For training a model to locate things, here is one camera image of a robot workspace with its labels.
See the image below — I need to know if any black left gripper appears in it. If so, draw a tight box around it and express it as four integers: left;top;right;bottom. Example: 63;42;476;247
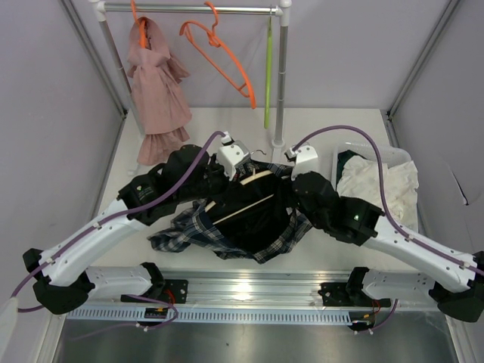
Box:
176;153;244;207

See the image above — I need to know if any navy plaid skirt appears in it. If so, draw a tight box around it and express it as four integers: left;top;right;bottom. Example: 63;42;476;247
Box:
147;164;312;264

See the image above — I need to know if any pink pleated skirt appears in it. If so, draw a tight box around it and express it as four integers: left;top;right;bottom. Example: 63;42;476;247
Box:
127;17;192;166

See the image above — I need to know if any orange plastic hanger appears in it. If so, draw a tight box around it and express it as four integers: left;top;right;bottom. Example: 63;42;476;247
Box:
130;0;148;49

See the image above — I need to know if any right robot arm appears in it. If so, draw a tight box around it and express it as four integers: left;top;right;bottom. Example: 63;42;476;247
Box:
291;172;483;323

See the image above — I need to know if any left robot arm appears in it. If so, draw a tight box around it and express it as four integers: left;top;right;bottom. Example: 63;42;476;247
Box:
23;141;250;315

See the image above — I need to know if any green plastic hanger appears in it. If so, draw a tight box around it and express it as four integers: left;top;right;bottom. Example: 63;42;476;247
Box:
263;17;273;129

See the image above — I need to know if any white crumpled garment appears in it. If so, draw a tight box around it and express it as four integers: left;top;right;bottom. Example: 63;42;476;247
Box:
337;156;419;231

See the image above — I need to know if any dark green garment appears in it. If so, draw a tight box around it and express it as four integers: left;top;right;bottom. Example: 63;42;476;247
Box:
336;150;358;182

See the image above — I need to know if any white laundry basket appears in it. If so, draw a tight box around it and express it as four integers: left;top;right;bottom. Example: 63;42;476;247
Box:
329;140;420;231

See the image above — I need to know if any white clothes rack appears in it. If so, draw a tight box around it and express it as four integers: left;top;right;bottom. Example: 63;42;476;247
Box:
91;1;292;166

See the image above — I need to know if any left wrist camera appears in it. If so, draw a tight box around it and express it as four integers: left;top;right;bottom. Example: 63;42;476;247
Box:
216;132;250;181

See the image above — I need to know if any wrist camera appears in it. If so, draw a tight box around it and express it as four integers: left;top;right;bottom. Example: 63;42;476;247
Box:
284;144;320;181
216;132;250;181

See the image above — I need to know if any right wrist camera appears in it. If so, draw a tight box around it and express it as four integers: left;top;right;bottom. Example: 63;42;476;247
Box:
284;144;320;181

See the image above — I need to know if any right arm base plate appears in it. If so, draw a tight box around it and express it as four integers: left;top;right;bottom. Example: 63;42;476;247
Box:
318;267;392;308

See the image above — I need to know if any aluminium mounting rail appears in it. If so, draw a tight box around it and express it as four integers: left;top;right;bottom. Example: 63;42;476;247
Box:
87;267;350;309

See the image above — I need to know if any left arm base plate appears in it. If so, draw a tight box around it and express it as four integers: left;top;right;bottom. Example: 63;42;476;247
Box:
120;264;189;303

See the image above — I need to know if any slotted cable duct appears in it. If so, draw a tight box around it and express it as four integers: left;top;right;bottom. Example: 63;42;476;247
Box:
67;305;352;326

